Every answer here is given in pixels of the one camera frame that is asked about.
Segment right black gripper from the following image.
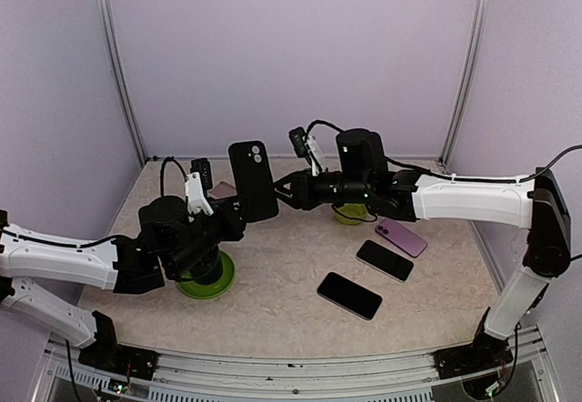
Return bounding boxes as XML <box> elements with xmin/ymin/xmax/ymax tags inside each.
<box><xmin>266</xmin><ymin>166</ymin><xmax>371</xmax><ymax>210</ymax></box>

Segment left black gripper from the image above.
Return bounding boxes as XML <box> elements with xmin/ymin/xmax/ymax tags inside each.
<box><xmin>167</xmin><ymin>192</ymin><xmax>255</xmax><ymax>277</ymax></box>

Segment black phone case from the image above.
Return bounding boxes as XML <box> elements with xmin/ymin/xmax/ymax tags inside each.
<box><xmin>228</xmin><ymin>140</ymin><xmax>279</xmax><ymax>222</ymax></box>

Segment purple phone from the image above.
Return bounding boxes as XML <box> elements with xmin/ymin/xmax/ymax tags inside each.
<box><xmin>375</xmin><ymin>218</ymin><xmax>427</xmax><ymax>258</ymax></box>

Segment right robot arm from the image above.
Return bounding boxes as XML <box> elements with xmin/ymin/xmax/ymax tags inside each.
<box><xmin>274</xmin><ymin>127</ymin><xmax>572</xmax><ymax>369</ymax></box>

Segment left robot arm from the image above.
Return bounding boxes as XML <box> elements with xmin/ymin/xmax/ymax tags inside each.
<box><xmin>1</xmin><ymin>196</ymin><xmax>246</xmax><ymax>370</ymax></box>

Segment pink phone case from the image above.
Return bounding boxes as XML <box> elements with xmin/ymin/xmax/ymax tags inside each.
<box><xmin>207</xmin><ymin>181</ymin><xmax>237</xmax><ymax>199</ymax></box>

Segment black phone front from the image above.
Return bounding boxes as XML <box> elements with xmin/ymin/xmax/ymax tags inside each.
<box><xmin>316</xmin><ymin>272</ymin><xmax>383</xmax><ymax>321</ymax></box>

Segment black phone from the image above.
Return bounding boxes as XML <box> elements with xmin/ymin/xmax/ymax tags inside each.
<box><xmin>356</xmin><ymin>240</ymin><xmax>414</xmax><ymax>282</ymax></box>
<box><xmin>316</xmin><ymin>272</ymin><xmax>383</xmax><ymax>321</ymax></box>

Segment black phone middle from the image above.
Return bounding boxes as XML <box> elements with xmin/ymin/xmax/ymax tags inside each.
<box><xmin>356</xmin><ymin>240</ymin><xmax>414</xmax><ymax>282</ymax></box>

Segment dark green mug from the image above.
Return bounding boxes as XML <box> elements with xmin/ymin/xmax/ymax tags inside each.
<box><xmin>180</xmin><ymin>246</ymin><xmax>224</xmax><ymax>286</ymax></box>

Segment green bowl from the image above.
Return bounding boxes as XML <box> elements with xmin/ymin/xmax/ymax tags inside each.
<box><xmin>331</xmin><ymin>204</ymin><xmax>368</xmax><ymax>226</ymax></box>

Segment green plate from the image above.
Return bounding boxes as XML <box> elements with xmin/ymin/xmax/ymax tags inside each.
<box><xmin>177</xmin><ymin>251</ymin><xmax>236</xmax><ymax>300</ymax></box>

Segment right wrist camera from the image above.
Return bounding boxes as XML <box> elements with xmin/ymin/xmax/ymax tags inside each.
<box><xmin>288</xmin><ymin>126</ymin><xmax>327</xmax><ymax>176</ymax></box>

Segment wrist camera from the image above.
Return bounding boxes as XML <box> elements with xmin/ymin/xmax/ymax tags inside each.
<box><xmin>288</xmin><ymin>126</ymin><xmax>327</xmax><ymax>176</ymax></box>
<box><xmin>185</xmin><ymin>158</ymin><xmax>214</xmax><ymax>216</ymax></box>

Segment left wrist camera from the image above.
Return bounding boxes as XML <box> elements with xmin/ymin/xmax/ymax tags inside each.
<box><xmin>185</xmin><ymin>158</ymin><xmax>214</xmax><ymax>216</ymax></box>

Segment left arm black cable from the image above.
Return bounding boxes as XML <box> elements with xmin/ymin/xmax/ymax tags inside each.
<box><xmin>158</xmin><ymin>156</ymin><xmax>190</xmax><ymax>198</ymax></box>

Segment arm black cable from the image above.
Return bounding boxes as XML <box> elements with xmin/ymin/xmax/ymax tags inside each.
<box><xmin>527</xmin><ymin>145</ymin><xmax>582</xmax><ymax>180</ymax></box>
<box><xmin>158</xmin><ymin>156</ymin><xmax>190</xmax><ymax>198</ymax></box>

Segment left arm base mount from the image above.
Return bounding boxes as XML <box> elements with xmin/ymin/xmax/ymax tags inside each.
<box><xmin>78</xmin><ymin>311</ymin><xmax>159</xmax><ymax>381</ymax></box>

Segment aluminium front rail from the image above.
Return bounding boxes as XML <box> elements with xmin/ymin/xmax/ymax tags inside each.
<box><xmin>34</xmin><ymin>324</ymin><xmax>558</xmax><ymax>402</ymax></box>

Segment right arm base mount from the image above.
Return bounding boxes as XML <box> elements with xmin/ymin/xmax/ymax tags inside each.
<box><xmin>433</xmin><ymin>308</ymin><xmax>514</xmax><ymax>379</ymax></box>

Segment left aluminium frame post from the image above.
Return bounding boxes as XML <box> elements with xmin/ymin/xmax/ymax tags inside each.
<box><xmin>96</xmin><ymin>0</ymin><xmax>147</xmax><ymax>166</ymax></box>

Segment aluminium frame post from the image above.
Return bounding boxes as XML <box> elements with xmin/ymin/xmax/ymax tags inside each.
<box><xmin>439</xmin><ymin>0</ymin><xmax>489</xmax><ymax>168</ymax></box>
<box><xmin>96</xmin><ymin>0</ymin><xmax>147</xmax><ymax>166</ymax></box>

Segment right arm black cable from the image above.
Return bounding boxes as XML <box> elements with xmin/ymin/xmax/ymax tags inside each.
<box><xmin>527</xmin><ymin>145</ymin><xmax>582</xmax><ymax>180</ymax></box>

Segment right aluminium frame post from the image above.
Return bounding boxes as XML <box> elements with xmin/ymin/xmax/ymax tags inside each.
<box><xmin>439</xmin><ymin>0</ymin><xmax>489</xmax><ymax>168</ymax></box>

